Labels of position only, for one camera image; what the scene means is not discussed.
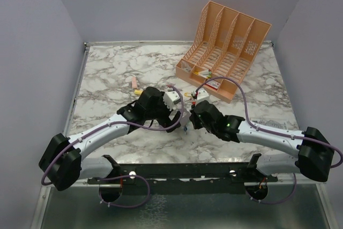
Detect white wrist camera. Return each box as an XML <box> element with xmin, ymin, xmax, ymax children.
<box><xmin>192</xmin><ymin>88</ymin><xmax>210</xmax><ymax>105</ymax></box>
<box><xmin>163</xmin><ymin>91</ymin><xmax>181</xmax><ymax>110</ymax></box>

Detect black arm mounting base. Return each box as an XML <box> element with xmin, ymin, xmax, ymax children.
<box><xmin>88</xmin><ymin>155</ymin><xmax>279</xmax><ymax>195</ymax></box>

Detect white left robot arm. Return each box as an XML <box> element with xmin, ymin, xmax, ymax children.
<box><xmin>39</xmin><ymin>86</ymin><xmax>184</xmax><ymax>191</ymax></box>

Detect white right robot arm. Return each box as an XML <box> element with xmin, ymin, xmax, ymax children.
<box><xmin>190</xmin><ymin>100</ymin><xmax>334</xmax><ymax>182</ymax></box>

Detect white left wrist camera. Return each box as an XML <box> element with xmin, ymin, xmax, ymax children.
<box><xmin>163</xmin><ymin>91</ymin><xmax>181</xmax><ymax>110</ymax></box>

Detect coloured markers in organizer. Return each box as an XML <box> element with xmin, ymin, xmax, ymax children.
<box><xmin>193</xmin><ymin>69</ymin><xmax>212</xmax><ymax>79</ymax></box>

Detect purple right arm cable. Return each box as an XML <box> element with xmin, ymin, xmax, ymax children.
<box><xmin>194</xmin><ymin>77</ymin><xmax>343</xmax><ymax>205</ymax></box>

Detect peach plastic file organizer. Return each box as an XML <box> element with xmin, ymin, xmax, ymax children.
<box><xmin>176</xmin><ymin>1</ymin><xmax>271</xmax><ymax>102</ymax></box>

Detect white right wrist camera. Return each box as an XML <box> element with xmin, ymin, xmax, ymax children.
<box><xmin>192</xmin><ymin>88</ymin><xmax>210</xmax><ymax>105</ymax></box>

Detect white paper label card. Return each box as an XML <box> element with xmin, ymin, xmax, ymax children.
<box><xmin>251</xmin><ymin>117</ymin><xmax>289</xmax><ymax>130</ymax></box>

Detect clear plastic bag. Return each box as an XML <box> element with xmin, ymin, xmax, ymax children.
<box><xmin>180</xmin><ymin>60</ymin><xmax>192</xmax><ymax>72</ymax></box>

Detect pink eraser stick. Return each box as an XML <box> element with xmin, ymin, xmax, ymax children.
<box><xmin>131</xmin><ymin>77</ymin><xmax>138</xmax><ymax>90</ymax></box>

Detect yellow capped pink tube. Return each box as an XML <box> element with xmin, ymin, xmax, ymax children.
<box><xmin>134</xmin><ymin>90</ymin><xmax>143</xmax><ymax>95</ymax></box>

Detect red white small box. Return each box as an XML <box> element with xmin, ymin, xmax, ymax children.
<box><xmin>205</xmin><ymin>79</ymin><xmax>220</xmax><ymax>90</ymax></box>

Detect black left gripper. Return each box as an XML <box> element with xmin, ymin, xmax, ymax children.
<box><xmin>145</xmin><ymin>92</ymin><xmax>182</xmax><ymax>132</ymax></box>

